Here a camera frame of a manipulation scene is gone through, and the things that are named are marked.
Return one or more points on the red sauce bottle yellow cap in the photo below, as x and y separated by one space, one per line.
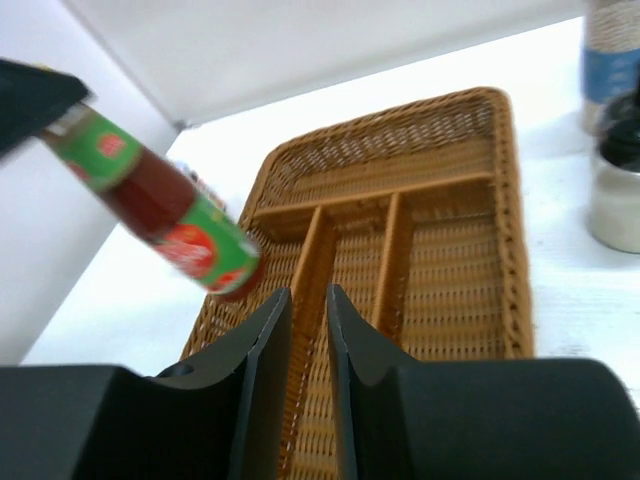
158 203

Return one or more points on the tall blue label jar right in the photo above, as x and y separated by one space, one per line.
609 55

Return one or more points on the dark paste jar left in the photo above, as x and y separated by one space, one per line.
200 183

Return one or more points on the black knob white powder bottle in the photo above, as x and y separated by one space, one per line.
614 162

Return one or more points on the brown wicker divided tray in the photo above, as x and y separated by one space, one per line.
415 212

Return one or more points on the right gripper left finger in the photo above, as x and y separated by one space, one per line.
215 415

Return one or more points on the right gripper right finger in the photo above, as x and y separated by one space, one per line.
399 418

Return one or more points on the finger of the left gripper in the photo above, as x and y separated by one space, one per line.
32 98

